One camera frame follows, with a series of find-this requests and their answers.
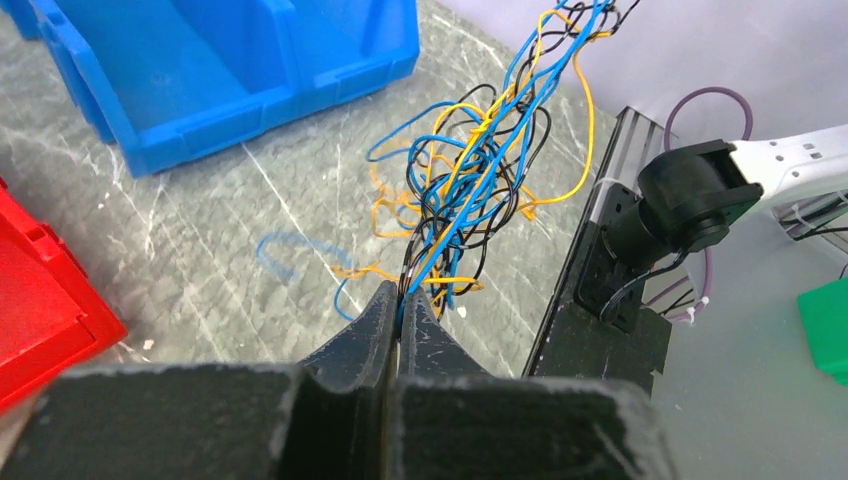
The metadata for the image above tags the blue plastic bin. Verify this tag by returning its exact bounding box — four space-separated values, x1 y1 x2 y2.
1 0 420 177

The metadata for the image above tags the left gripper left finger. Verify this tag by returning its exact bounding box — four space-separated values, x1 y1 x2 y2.
294 281 398 479

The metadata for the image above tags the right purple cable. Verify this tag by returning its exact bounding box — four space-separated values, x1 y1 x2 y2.
652 86 755 323

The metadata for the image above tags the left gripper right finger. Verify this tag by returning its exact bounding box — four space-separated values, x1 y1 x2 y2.
397 290 504 479

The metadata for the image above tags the green block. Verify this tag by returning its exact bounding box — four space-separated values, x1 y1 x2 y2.
797 278 847 386

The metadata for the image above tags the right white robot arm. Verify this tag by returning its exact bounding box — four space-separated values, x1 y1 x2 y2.
602 125 847 272

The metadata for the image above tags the red plastic bin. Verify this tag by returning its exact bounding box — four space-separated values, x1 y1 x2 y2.
1 187 127 411

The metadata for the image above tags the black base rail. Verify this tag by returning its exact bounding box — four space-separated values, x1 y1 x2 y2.
523 107 671 393

